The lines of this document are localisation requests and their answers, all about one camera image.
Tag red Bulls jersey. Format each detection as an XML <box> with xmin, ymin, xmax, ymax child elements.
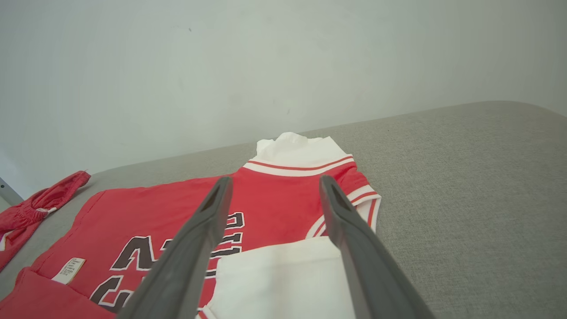
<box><xmin>0</xmin><ymin>132</ymin><xmax>381</xmax><ymax>319</ymax></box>

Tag grey metal post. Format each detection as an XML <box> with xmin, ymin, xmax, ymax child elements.
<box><xmin>0</xmin><ymin>177</ymin><xmax>23</xmax><ymax>206</ymax></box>

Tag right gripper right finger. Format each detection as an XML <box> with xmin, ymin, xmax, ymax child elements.
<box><xmin>319</xmin><ymin>175</ymin><xmax>437</xmax><ymax>319</ymax></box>

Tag red Bulls shorts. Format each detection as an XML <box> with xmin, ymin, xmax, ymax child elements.
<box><xmin>0</xmin><ymin>171</ymin><xmax>91</xmax><ymax>271</ymax></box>

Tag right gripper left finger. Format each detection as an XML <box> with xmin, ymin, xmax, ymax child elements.
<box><xmin>117</xmin><ymin>176</ymin><xmax>234</xmax><ymax>319</ymax></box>

